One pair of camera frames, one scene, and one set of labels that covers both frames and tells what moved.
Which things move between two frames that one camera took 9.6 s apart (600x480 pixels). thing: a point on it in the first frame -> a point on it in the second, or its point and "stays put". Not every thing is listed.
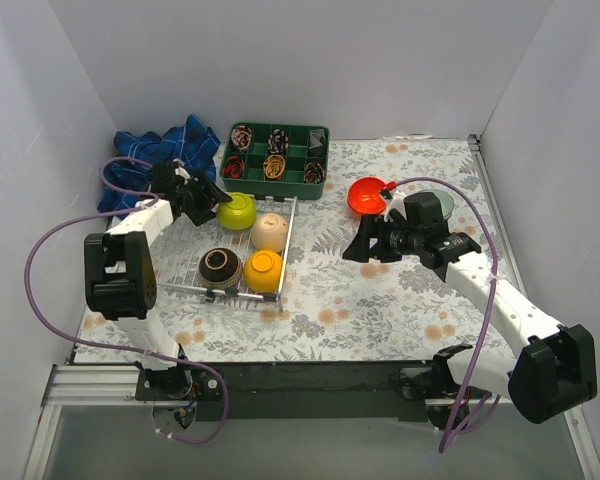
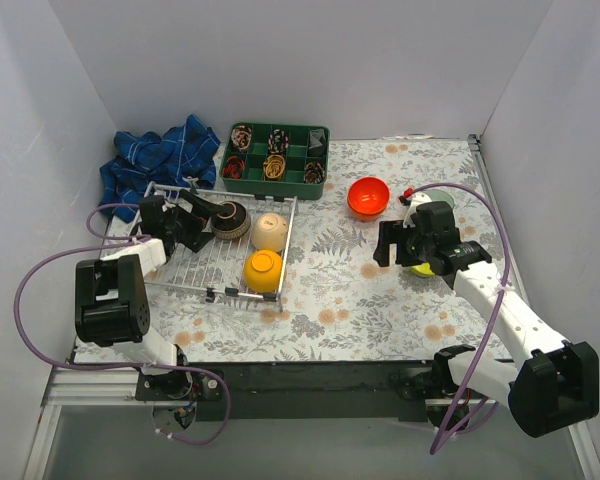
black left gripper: x=200 y=201 -> x=191 y=225
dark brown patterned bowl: x=220 y=268 -> x=231 y=220
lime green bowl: x=238 y=214 -> x=423 y=269
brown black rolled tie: x=314 y=173 stays put
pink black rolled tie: x=241 y=137 stays put
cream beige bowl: x=269 y=232 stays put
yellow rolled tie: x=274 y=167 stays put
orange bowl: x=364 y=195 stays put
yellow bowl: x=263 y=271 stays put
